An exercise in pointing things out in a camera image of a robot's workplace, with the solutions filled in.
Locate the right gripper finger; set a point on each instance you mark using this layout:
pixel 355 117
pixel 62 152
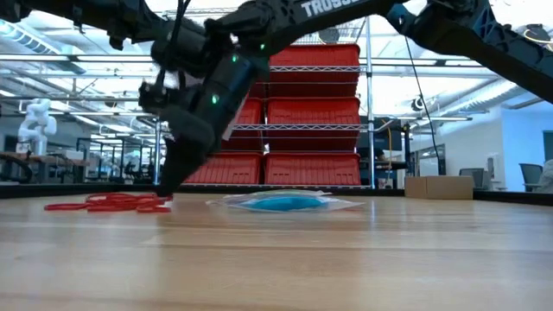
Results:
pixel 201 142
pixel 177 142

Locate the red rubber band bundle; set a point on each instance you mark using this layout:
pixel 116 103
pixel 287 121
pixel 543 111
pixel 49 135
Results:
pixel 112 203

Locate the blue rubber band bundle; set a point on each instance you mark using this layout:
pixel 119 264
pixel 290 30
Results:
pixel 285 204

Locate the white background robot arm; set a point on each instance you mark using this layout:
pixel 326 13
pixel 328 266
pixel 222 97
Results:
pixel 36 125

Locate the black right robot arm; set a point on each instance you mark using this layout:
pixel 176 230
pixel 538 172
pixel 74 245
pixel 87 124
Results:
pixel 281 21

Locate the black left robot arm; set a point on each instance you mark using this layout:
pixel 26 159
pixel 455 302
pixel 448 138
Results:
pixel 181 47

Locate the round grey ceiling fixture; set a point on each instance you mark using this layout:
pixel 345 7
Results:
pixel 328 34

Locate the wooden background workbench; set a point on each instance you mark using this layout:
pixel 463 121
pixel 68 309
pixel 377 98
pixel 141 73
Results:
pixel 43 160

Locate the black background monitor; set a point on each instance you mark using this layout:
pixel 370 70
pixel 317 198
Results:
pixel 382 138

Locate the black background pole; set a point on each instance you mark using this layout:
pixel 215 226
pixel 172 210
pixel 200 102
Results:
pixel 407 151

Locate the small brown cardboard box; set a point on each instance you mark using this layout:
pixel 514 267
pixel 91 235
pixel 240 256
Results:
pixel 438 188

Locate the grey office chair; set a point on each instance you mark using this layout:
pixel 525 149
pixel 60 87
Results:
pixel 473 178

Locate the dark office chair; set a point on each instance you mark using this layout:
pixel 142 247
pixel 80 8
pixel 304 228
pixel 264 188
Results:
pixel 530 173

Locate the person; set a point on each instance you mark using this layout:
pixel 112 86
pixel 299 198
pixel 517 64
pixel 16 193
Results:
pixel 548 177

